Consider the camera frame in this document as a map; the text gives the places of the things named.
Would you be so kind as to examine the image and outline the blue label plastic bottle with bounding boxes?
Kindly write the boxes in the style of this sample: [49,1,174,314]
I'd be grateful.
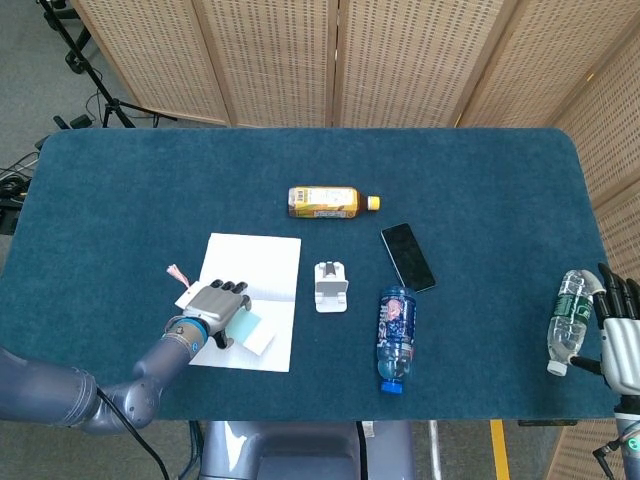
[374,285,418,396]

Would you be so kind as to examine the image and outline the black smartphone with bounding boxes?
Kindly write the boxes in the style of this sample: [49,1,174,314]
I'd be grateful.
[380,222,437,294]

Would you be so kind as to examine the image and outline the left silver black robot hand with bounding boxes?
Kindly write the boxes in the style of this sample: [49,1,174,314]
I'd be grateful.
[182,278,253,350]

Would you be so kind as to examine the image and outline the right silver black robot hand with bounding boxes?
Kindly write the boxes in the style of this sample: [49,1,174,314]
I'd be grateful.
[569,263,640,394]

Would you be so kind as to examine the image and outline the clear green label water bottle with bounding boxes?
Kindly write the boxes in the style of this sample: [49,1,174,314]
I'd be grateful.
[545,269,606,376]

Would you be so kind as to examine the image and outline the yellow label tea bottle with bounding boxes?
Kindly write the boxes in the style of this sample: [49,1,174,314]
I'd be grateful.
[287,186,382,220]

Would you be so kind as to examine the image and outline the black tripod stand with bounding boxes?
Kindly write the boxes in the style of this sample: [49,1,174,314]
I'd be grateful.
[37,0,179,130]

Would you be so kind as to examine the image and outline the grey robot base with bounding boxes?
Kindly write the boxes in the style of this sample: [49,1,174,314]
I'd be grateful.
[197,420,417,480]

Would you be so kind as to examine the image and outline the blue cream bookmark with tassel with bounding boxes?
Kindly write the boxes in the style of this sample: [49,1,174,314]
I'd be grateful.
[166,263,277,357]

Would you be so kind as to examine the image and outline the black floor cables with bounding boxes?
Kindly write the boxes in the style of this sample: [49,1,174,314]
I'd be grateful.
[0,149,39,236]

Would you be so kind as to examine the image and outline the open white lined notebook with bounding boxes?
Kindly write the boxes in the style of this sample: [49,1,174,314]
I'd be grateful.
[186,232,303,374]

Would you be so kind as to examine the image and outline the woven wooden folding screen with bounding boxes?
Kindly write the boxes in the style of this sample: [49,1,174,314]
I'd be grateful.
[69,0,640,480]

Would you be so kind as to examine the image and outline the white folding phone stand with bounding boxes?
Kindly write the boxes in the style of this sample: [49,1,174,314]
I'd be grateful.
[314,260,350,314]

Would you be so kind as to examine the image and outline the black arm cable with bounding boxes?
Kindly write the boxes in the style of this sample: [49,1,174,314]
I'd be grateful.
[94,387,172,480]

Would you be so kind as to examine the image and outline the teal carpet table cover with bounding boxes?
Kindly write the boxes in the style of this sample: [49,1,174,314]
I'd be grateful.
[0,127,619,424]

